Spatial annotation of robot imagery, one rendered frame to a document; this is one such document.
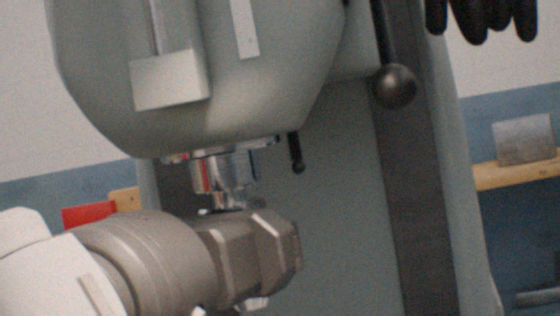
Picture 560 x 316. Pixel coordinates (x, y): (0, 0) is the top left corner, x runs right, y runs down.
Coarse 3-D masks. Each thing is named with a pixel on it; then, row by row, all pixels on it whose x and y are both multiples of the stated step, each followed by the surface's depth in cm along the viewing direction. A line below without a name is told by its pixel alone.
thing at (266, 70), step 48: (48, 0) 64; (96, 0) 61; (240, 0) 60; (288, 0) 61; (336, 0) 68; (96, 48) 61; (240, 48) 60; (288, 48) 61; (336, 48) 71; (96, 96) 62; (240, 96) 61; (288, 96) 62; (144, 144) 63; (192, 144) 62
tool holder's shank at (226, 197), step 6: (246, 186) 69; (210, 192) 69; (216, 192) 69; (222, 192) 69; (228, 192) 69; (234, 192) 69; (240, 192) 69; (246, 192) 70; (216, 198) 69; (222, 198) 69; (228, 198) 69; (234, 198) 69; (240, 198) 69; (246, 198) 70; (216, 204) 70; (222, 204) 69; (228, 204) 69
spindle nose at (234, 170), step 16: (192, 160) 69; (208, 160) 68; (224, 160) 68; (240, 160) 68; (256, 160) 69; (192, 176) 69; (208, 176) 68; (224, 176) 68; (240, 176) 68; (256, 176) 69
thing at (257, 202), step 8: (248, 200) 70; (256, 200) 69; (264, 200) 70; (208, 208) 70; (216, 208) 69; (224, 208) 68; (232, 208) 68; (240, 208) 68; (248, 208) 68; (256, 208) 69
